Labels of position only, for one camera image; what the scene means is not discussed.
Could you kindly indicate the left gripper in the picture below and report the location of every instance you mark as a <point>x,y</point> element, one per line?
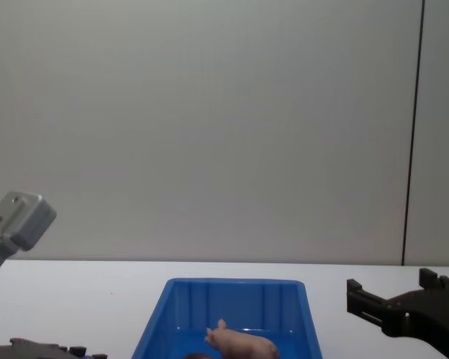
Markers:
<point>26,351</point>

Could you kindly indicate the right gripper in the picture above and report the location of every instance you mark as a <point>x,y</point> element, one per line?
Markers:
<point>430,318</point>

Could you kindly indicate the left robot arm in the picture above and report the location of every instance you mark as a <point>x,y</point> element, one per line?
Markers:
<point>20,220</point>

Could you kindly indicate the blue plastic bin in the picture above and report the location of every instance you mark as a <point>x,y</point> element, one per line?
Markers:
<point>224,303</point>

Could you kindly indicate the pink toy pig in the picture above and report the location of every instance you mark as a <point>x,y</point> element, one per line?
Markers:
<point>239,342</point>

